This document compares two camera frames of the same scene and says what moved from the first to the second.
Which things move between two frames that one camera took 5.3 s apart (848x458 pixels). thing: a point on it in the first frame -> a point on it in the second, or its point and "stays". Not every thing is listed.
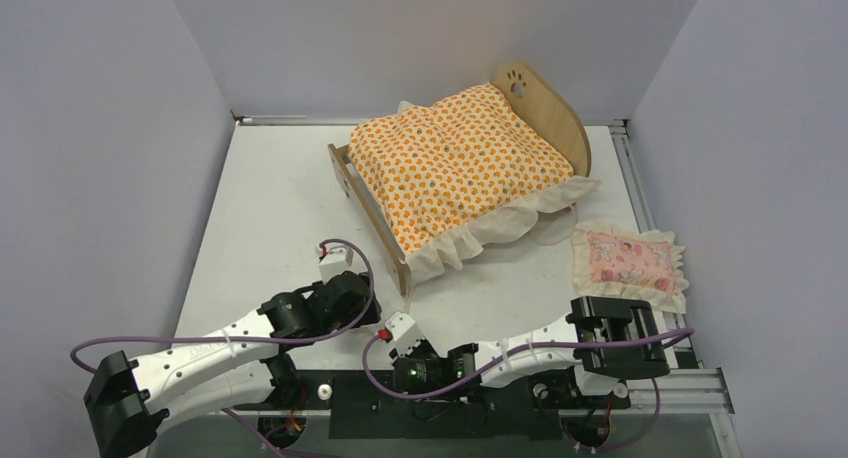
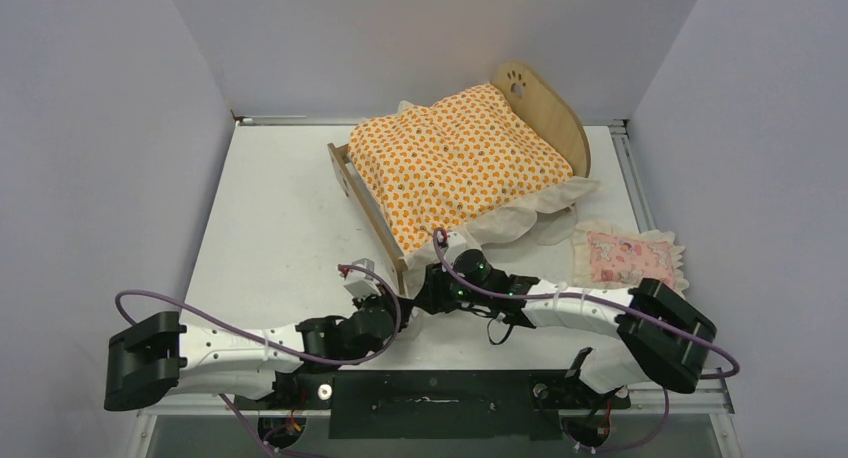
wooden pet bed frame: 547,103 stays
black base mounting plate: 364,406 stays
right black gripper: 416,346 -> 433,296
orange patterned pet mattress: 444,176 stays
